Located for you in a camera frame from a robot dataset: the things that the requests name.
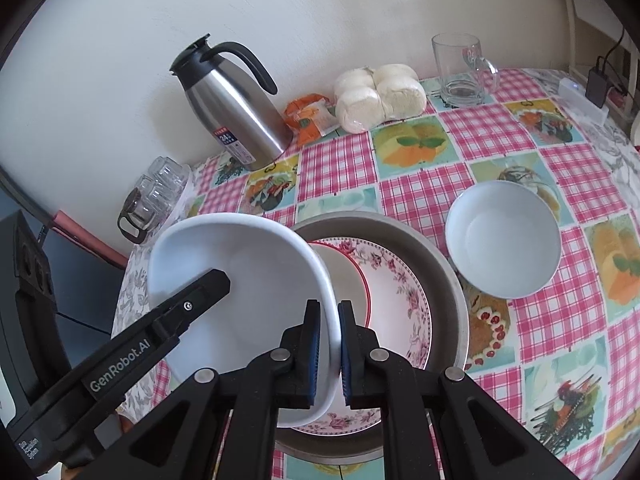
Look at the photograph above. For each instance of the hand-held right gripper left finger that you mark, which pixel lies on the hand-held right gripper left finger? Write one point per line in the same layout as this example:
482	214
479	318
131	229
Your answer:
314	350

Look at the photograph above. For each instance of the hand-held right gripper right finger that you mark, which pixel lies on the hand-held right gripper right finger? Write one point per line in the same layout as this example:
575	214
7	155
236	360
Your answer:
345	350

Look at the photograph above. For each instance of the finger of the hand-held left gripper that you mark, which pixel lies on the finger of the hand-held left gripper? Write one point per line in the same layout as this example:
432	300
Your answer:
195	300

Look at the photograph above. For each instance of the large white bowl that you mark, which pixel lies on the large white bowl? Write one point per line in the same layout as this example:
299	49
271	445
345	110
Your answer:
250	270

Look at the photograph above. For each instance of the white plate pink floral rim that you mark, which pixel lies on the white plate pink floral rim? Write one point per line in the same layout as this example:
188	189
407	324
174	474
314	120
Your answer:
395	305

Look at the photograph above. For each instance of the white plate red rim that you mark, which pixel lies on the white plate red rim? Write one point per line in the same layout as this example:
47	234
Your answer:
345	280

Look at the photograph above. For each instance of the large stainless steel plate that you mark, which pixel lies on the large stainless steel plate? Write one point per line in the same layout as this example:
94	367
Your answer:
440	285

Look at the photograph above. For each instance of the clear glass cup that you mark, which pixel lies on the clear glass cup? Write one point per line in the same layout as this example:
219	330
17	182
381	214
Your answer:
170	172

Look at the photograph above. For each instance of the stainless steel thermos jug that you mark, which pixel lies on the stainless steel thermos jug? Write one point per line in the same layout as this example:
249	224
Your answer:
235	115

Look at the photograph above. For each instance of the small white bowl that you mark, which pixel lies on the small white bowl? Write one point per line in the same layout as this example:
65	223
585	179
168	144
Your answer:
500	240

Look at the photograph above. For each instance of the pink checkered printed tablecloth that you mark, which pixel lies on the pink checkered printed tablecloth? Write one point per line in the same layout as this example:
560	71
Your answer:
550	310

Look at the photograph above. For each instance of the orange snack packet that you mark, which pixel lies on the orange snack packet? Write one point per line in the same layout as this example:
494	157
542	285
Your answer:
310	120

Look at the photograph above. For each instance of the bag of white buns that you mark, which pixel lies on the bag of white buns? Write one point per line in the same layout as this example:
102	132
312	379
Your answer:
380	95

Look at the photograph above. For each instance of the clear glass mug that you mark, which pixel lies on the clear glass mug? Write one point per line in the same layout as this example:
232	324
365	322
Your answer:
457	75

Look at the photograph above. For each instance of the white power strip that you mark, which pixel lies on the white power strip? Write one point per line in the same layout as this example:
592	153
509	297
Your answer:
575	91

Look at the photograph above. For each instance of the black power adapter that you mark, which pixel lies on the black power adapter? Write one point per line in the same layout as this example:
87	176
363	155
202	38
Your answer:
597	87

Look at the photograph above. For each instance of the white wooden furniture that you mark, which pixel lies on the white wooden furniture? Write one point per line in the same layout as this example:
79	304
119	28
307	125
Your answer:
575	15

